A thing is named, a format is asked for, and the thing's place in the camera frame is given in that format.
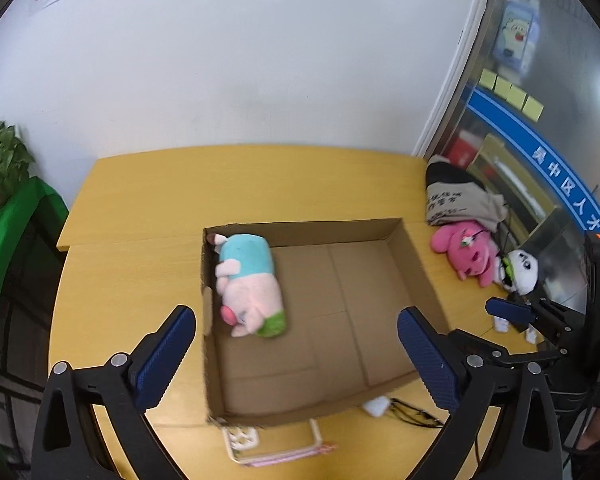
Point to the cartoon window poster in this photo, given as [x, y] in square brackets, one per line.
[517, 35]

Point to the beige black cloth bag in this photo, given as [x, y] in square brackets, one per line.
[457, 195]

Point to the green potted plant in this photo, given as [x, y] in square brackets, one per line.
[0, 165]

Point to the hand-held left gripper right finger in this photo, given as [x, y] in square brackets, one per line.
[427, 355]

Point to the blue window band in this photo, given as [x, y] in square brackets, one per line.
[525, 140]

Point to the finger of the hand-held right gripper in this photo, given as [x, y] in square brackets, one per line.
[520, 351]
[510, 310]

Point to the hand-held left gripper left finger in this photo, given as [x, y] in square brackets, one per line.
[162, 355]

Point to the black glasses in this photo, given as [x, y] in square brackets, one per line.
[415, 412]

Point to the cardboard box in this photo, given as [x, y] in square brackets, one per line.
[330, 285]

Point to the white panda plush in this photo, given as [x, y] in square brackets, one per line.
[522, 270]

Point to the small white object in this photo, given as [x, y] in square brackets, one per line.
[531, 335]
[501, 325]

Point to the white charger plug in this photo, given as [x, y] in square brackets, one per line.
[377, 406]

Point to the pink blue pig plush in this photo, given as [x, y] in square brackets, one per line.
[250, 285]

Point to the yellow sticky note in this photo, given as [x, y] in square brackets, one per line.
[518, 96]
[533, 107]
[503, 86]
[487, 80]

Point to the pink rabbit plush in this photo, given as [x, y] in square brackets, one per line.
[467, 252]

